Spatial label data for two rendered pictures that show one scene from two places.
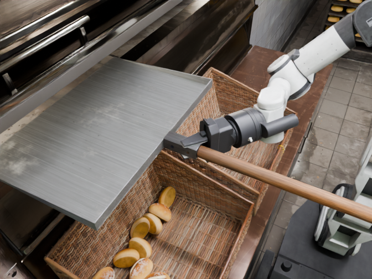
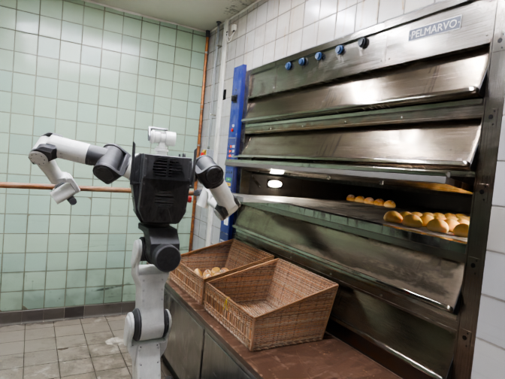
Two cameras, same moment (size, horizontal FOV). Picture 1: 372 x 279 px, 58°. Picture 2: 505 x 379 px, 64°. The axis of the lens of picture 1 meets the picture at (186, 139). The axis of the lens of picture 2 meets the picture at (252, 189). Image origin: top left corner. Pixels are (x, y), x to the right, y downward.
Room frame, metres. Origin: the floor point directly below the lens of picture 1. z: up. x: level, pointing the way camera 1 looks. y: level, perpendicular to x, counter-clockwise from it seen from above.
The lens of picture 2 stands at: (2.14, -2.02, 1.38)
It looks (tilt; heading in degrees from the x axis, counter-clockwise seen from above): 3 degrees down; 123
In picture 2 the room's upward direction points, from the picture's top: 5 degrees clockwise
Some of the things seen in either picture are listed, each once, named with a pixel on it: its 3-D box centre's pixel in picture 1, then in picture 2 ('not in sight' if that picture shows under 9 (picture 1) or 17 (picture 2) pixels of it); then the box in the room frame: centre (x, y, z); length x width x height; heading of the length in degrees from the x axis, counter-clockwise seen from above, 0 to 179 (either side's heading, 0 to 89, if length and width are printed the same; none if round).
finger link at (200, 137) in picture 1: (194, 138); not in sight; (0.57, -0.02, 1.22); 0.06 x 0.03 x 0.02; 117
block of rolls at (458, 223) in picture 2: not in sight; (461, 223); (1.96, 0.15, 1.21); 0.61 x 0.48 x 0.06; 62
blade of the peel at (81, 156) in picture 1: (107, 117); (247, 195); (0.68, 0.21, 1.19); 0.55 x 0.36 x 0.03; 152
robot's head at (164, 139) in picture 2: not in sight; (163, 140); (0.78, -0.68, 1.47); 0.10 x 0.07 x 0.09; 54
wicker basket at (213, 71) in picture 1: (230, 133); (267, 296); (1.13, -0.20, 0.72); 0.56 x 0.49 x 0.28; 152
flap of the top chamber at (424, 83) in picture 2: not in sight; (325, 97); (1.24, 0.04, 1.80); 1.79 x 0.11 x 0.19; 152
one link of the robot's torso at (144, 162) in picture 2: not in sight; (161, 185); (0.83, -0.72, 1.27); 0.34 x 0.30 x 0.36; 54
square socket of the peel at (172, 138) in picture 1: (182, 144); not in sight; (0.58, 0.01, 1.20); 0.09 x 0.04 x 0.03; 62
